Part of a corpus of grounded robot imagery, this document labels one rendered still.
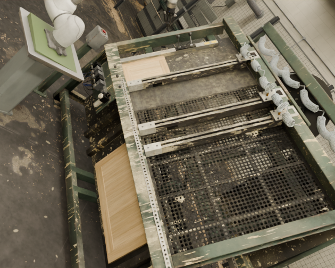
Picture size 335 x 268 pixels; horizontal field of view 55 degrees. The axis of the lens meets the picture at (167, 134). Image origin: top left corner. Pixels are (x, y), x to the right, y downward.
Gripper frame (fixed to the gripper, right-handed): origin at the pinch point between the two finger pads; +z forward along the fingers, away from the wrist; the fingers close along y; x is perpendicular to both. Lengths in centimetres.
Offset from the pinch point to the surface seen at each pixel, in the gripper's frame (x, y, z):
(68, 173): 138, 36, 73
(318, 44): -422, -255, 211
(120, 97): 81, 13, 25
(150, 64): 32.0, 4.2, 23.0
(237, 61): 18, -71, 2
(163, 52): 16.1, -3.2, 18.1
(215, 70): 29, -55, 9
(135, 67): 39.5, 15.9, 25.6
